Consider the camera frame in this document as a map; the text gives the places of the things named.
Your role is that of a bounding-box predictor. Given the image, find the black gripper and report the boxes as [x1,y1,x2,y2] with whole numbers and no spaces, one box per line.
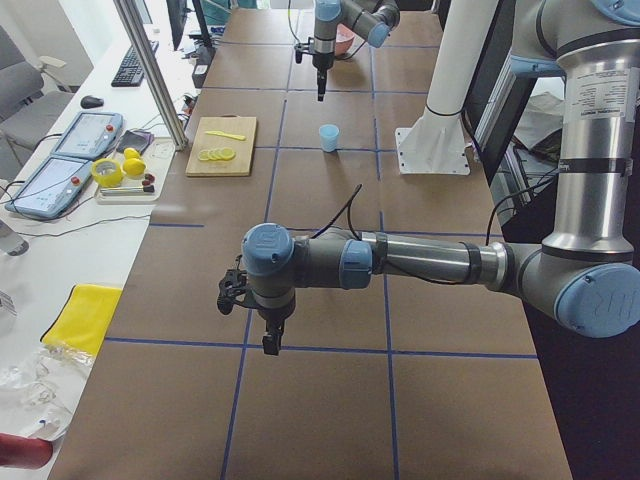
[313,52,332,102]
[258,302,295,356]

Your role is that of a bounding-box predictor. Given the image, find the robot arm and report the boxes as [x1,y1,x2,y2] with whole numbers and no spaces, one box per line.
[217,1,639,355]
[309,0,400,102]

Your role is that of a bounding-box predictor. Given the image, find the pink bowl of ice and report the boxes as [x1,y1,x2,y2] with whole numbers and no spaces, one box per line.
[334,24,355,56]

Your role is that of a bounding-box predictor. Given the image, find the light blue plastic cup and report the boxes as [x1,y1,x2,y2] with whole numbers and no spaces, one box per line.
[318,124,340,153]

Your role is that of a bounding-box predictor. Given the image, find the lemon slice top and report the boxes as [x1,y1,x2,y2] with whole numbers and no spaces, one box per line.
[221,147,236,160]

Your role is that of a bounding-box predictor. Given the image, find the yellow plastic knife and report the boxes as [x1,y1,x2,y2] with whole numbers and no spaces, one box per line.
[205,130,247,141]

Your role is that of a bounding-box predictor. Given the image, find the bamboo cutting board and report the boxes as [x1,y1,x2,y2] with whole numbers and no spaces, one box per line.
[185,116,257,177]

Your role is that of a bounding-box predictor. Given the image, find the black monitor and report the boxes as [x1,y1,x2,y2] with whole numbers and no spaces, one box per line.
[166,0,191,51]

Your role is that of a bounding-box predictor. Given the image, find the yellow cloth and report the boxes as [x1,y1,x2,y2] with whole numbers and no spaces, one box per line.
[40,284,122,357]

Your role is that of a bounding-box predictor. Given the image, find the black keyboard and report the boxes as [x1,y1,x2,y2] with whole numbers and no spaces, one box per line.
[111,46,144,88]

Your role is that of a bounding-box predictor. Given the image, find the purple wallet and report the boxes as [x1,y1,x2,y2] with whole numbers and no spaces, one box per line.
[116,130,155,154]

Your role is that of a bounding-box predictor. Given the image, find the white tray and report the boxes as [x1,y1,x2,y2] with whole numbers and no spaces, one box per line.
[94,177,161,205]

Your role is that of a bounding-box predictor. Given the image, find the yellow lemon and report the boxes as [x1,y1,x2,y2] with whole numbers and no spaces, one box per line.
[122,147,146,177]

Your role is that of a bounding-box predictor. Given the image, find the yellow tape roll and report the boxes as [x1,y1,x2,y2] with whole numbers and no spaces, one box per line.
[91,158,124,188]

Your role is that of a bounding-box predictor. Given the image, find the black computer mouse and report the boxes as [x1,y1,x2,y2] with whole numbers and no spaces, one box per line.
[80,95,104,109]

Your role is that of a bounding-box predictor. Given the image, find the clear plastic bag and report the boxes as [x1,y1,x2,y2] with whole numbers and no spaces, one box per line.
[1,344,95,441]

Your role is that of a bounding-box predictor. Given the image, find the teach pendant far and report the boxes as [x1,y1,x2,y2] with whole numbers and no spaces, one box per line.
[52,112,124,160]

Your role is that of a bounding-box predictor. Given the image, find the teach pendant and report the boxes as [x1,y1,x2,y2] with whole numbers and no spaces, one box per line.
[5,154,93,220]
[52,112,124,160]

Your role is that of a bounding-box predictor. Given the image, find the teach pendant near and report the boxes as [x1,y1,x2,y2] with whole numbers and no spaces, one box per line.
[5,154,93,220]

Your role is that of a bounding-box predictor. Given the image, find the red bottle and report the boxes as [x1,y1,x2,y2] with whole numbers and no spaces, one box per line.
[0,433,53,469]

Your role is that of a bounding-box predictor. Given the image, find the grey office chair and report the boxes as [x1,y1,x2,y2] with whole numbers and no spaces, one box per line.
[1,29,74,165]

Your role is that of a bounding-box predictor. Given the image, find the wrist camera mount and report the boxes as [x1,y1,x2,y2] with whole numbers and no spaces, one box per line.
[216,254,251,315]
[294,37,315,64]

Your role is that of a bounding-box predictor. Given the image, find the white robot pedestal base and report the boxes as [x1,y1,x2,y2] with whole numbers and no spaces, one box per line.
[395,0,499,175]

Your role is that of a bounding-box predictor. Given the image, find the aluminium frame post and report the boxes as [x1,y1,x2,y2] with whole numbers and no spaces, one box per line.
[113,0,188,151]

